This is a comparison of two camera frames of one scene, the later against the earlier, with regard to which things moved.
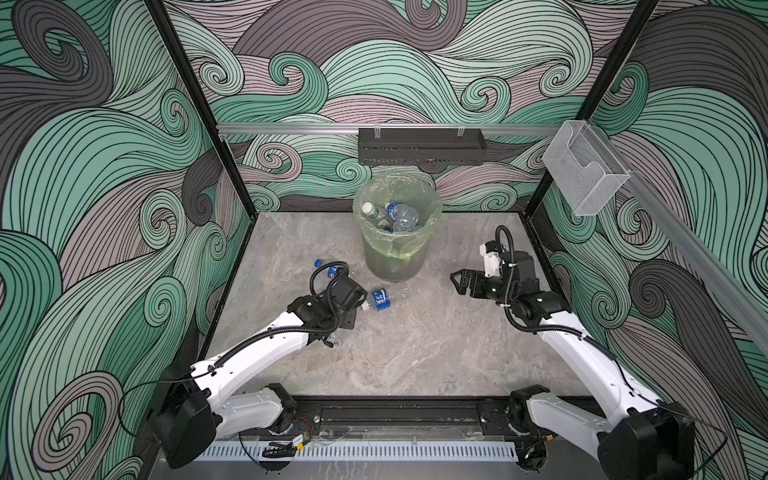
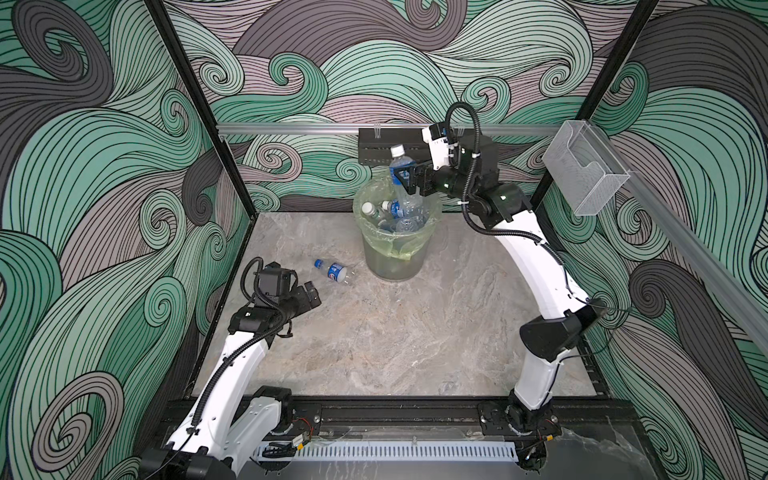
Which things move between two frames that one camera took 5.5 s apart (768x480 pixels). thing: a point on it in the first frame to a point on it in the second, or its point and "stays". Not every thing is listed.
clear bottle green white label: [381, 217] stays
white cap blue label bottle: [381, 299] to [402, 196]
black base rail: [338, 417] stays
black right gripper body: [495, 288] to [442, 179]
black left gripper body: [348, 320] to [297, 302]
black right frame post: [597, 93] stays
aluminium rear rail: [354, 127] stays
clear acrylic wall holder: [586, 171] stays
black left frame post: [170, 34] stays
